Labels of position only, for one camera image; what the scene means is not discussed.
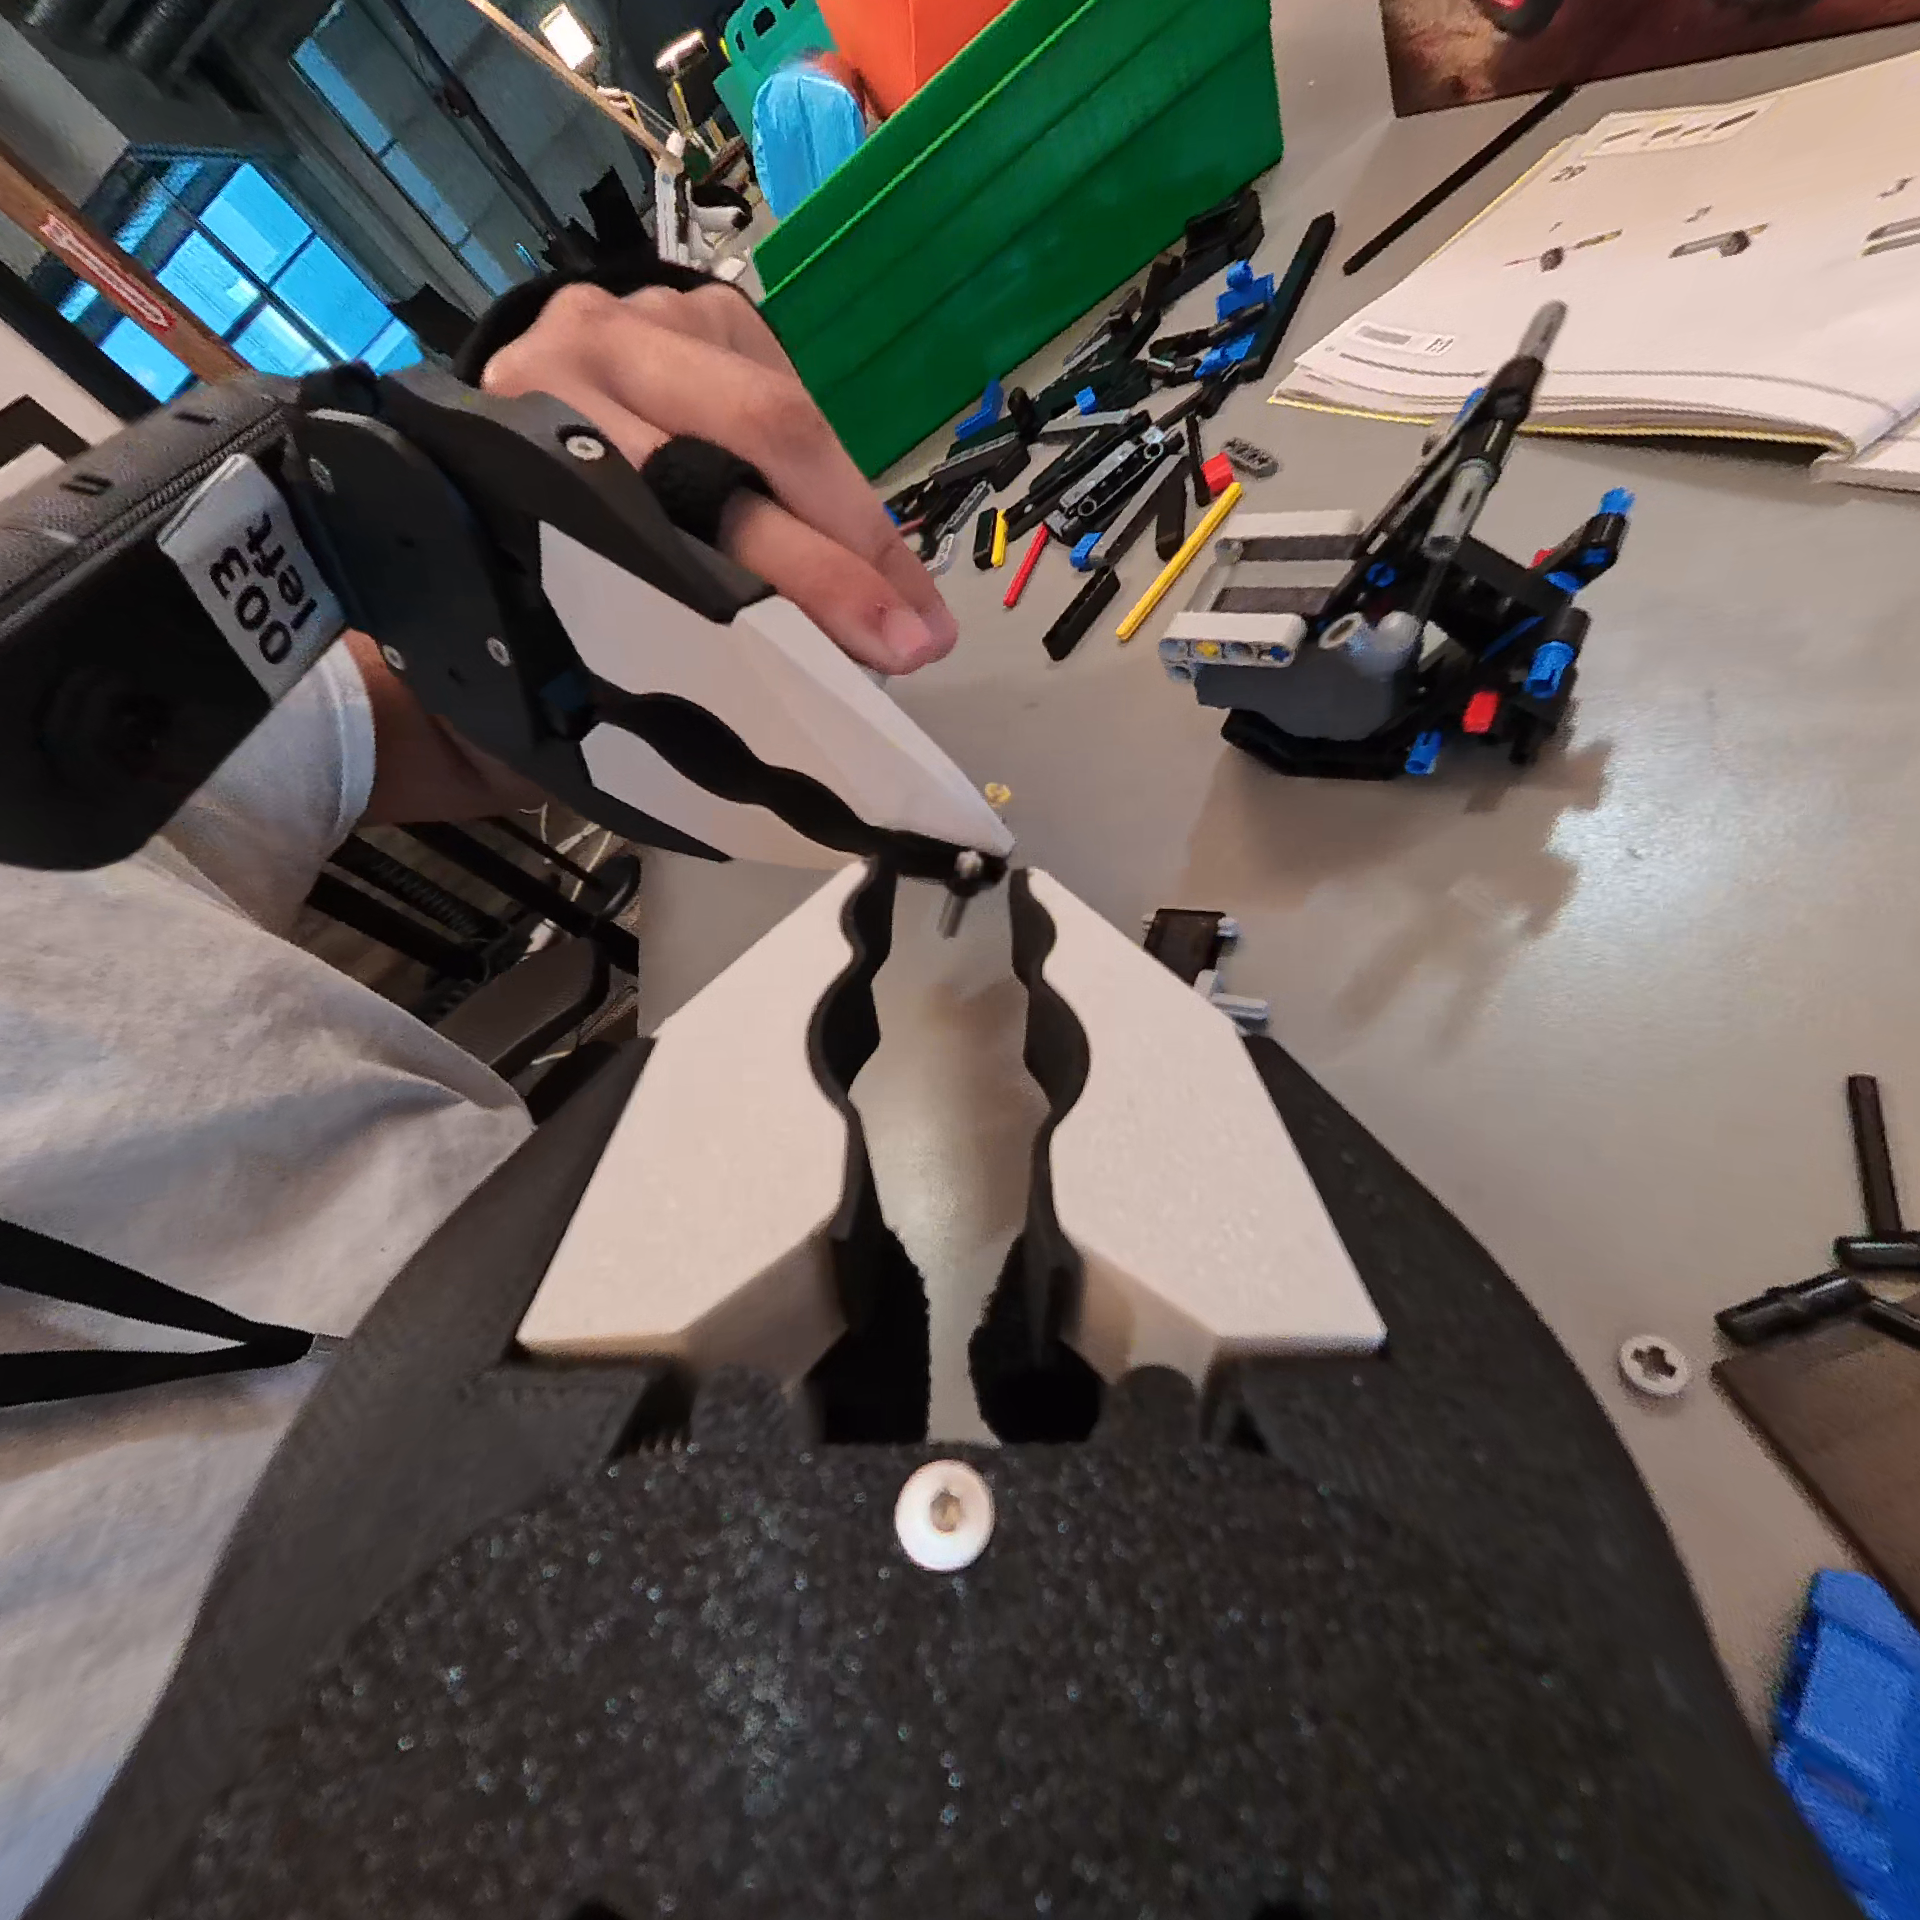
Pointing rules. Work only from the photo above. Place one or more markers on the person's left hand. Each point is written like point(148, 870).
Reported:
point(811, 510)

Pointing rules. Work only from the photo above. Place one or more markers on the small black grey lego assembly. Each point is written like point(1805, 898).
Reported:
point(1185, 943)

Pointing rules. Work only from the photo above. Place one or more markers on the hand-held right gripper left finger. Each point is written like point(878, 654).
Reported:
point(705, 1183)

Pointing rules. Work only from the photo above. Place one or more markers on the long black lego axle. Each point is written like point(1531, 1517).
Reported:
point(1456, 181)

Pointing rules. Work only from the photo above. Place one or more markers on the partly built lego model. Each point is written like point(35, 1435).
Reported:
point(1351, 644)

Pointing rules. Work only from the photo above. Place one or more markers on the blue plastic bag bundle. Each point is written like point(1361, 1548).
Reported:
point(805, 143)

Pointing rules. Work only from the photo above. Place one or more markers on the blue plastic storage bin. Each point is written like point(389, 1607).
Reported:
point(1861, 1755)

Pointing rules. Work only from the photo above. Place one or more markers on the green plastic storage bin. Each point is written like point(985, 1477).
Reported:
point(1022, 223)

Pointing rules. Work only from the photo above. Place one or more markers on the teal plastic basket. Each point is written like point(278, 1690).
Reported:
point(764, 38)

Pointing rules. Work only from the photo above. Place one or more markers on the monster truck set box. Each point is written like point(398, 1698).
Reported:
point(1651, 44)

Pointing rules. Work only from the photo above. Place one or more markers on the small grey lego axle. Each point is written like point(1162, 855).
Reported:
point(961, 893)

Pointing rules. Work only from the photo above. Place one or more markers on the yellow lego axle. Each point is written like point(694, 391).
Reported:
point(1179, 581)

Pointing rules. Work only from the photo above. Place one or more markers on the white instruction booklet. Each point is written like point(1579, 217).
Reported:
point(1682, 268)

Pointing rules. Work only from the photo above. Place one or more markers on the grey round lego bush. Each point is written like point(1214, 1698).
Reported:
point(1654, 1365)

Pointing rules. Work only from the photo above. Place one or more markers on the pile of loose lego pieces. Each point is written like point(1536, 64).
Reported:
point(1111, 464)

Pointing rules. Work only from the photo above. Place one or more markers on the orange plastic bin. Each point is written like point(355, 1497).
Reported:
point(901, 44)

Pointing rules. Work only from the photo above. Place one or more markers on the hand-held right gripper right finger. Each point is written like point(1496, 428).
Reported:
point(1201, 1183)

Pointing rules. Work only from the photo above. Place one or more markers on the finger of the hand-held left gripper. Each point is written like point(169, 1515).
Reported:
point(781, 688)
point(676, 803)

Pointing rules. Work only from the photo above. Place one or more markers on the black lego connector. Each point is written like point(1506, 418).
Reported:
point(1792, 1310)

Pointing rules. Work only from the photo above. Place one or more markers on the short black lego axle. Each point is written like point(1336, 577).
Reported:
point(1875, 1170)

